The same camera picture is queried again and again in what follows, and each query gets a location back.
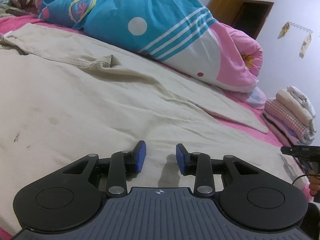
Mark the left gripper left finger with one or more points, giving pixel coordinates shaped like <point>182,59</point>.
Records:
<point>121,164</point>

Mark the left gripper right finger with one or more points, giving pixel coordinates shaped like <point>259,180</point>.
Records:
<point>198,165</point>

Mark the beige trousers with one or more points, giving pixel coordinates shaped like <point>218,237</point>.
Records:
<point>100,104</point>

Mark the folded clothes stack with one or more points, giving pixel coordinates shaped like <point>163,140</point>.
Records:
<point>290,116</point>

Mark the person right hand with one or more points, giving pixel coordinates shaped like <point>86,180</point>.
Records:
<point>314,187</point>

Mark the pink floral bed sheet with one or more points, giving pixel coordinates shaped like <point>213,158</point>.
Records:
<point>250,119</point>

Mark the blue pink floral quilt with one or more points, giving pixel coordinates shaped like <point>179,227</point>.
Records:
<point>181,34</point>

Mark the brown wooden door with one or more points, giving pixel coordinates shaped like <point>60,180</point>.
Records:
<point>248,16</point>

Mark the patterned pillow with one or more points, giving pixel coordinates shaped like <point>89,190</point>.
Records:
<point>9,10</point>

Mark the wall hook rack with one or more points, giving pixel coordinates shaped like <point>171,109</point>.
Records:
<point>300,27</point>

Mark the wall sticker decoration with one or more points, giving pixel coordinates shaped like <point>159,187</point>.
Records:
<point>284,30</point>

